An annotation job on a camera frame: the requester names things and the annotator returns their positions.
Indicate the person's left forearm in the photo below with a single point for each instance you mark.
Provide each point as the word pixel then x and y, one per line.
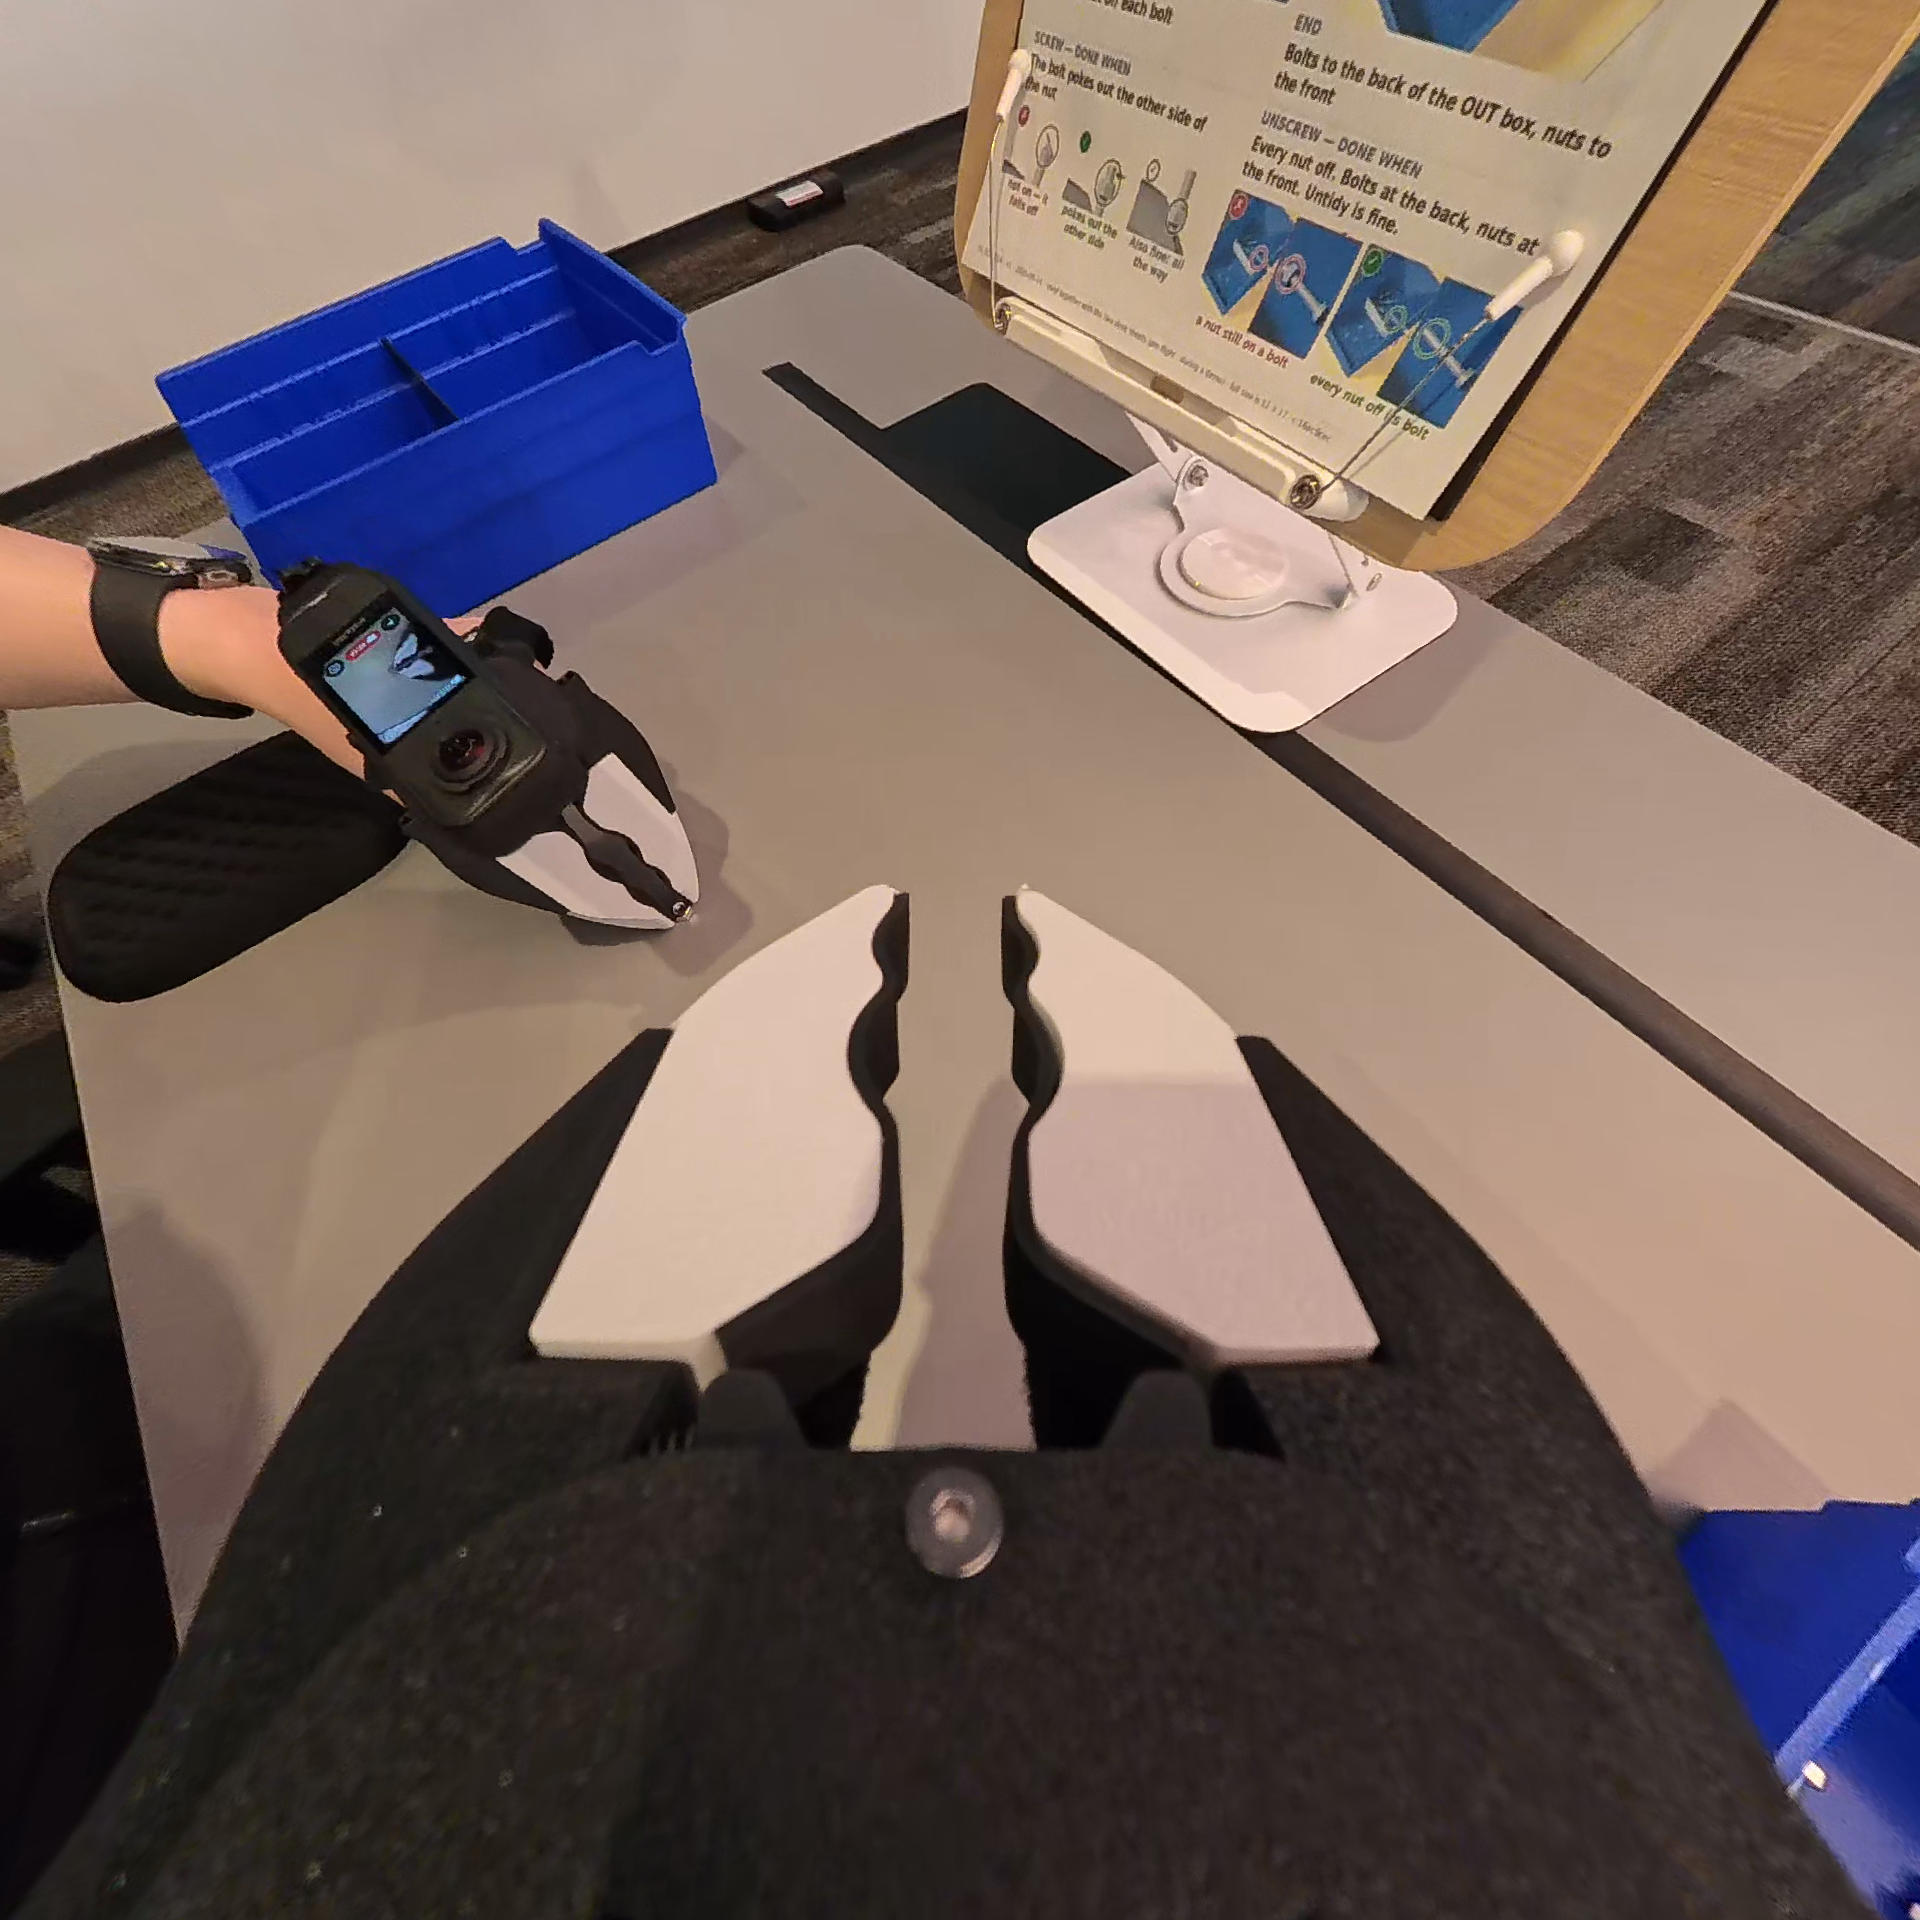
pixel 54 622

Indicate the person's left hand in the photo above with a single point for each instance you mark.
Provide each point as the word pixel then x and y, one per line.
pixel 283 676

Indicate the black wrist watch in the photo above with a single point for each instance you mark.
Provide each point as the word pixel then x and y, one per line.
pixel 143 629

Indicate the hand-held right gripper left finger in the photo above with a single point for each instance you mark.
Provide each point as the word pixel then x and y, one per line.
pixel 735 1170

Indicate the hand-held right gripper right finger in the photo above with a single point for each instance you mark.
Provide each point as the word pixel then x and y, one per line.
pixel 1184 1184

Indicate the person's black shirt torso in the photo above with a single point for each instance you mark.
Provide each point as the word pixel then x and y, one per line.
pixel 76 1500

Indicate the black bin divider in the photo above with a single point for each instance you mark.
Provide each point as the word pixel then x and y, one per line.
pixel 422 377

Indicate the blue plastic bin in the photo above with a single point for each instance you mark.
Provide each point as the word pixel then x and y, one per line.
pixel 495 480
pixel 1799 1621

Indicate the printed instruction sheet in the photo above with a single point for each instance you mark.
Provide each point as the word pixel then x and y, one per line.
pixel 1350 182

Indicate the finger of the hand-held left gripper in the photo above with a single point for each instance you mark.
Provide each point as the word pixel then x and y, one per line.
pixel 644 820
pixel 579 887

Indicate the black floor device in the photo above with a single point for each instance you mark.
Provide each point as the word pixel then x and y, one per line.
pixel 795 202

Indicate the black mesh elbow pad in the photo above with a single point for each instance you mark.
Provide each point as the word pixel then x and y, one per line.
pixel 210 885

